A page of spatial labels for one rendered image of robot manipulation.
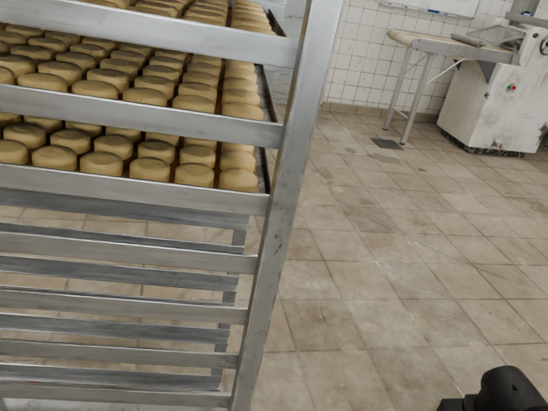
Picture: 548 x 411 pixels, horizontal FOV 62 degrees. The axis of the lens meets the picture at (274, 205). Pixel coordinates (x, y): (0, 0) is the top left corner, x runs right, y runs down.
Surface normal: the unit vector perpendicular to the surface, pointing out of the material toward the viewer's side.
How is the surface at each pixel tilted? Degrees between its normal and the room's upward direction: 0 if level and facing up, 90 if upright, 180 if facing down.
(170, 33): 90
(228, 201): 90
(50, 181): 90
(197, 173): 0
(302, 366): 0
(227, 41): 90
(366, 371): 0
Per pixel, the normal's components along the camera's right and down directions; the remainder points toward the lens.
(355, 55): 0.20, 0.50
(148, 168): 0.18, -0.86
